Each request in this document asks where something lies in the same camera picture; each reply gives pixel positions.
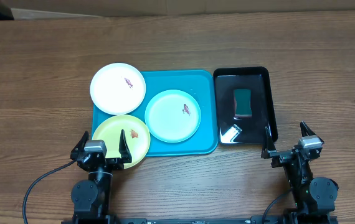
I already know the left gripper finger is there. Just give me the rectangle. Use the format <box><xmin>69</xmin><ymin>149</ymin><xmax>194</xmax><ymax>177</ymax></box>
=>
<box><xmin>118</xmin><ymin>129</ymin><xmax>132</xmax><ymax>164</ymax></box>
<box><xmin>70</xmin><ymin>131</ymin><xmax>89</xmax><ymax>161</ymax></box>

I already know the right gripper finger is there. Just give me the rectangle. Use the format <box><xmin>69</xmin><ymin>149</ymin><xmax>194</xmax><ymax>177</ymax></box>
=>
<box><xmin>261</xmin><ymin>126</ymin><xmax>277</xmax><ymax>159</ymax></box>
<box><xmin>300</xmin><ymin>121</ymin><xmax>315</xmax><ymax>137</ymax></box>

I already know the green scrub sponge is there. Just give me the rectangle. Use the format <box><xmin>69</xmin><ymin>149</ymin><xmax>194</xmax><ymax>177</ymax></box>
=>
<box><xmin>234</xmin><ymin>89</ymin><xmax>252</xmax><ymax>119</ymax></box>

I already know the light blue plate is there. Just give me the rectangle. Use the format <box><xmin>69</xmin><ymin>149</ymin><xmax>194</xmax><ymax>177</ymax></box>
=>
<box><xmin>144</xmin><ymin>90</ymin><xmax>201</xmax><ymax>143</ymax></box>

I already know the white plate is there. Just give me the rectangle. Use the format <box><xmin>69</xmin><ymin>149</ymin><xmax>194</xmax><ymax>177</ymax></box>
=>
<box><xmin>90</xmin><ymin>63</ymin><xmax>146</xmax><ymax>115</ymax></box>

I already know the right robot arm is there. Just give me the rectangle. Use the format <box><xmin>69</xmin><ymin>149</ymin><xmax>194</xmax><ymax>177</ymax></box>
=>
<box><xmin>261</xmin><ymin>121</ymin><xmax>339</xmax><ymax>223</ymax></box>

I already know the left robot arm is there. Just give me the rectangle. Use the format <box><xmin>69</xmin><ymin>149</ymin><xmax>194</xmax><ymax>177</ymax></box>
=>
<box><xmin>70</xmin><ymin>130</ymin><xmax>132</xmax><ymax>224</ymax></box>

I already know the black water tray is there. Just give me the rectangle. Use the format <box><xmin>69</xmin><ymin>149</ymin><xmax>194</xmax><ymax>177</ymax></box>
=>
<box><xmin>214</xmin><ymin>67</ymin><xmax>278</xmax><ymax>144</ymax></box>

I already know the teal plastic tray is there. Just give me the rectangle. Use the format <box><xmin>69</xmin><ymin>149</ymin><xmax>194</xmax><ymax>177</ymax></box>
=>
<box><xmin>92</xmin><ymin>70</ymin><xmax>218</xmax><ymax>157</ymax></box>

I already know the yellow plate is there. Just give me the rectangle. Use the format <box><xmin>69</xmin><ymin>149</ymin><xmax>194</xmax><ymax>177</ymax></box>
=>
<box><xmin>92</xmin><ymin>114</ymin><xmax>151</xmax><ymax>169</ymax></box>

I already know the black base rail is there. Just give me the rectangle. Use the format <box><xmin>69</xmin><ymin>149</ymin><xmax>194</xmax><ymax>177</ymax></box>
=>
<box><xmin>78</xmin><ymin>215</ymin><xmax>339</xmax><ymax>224</ymax></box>

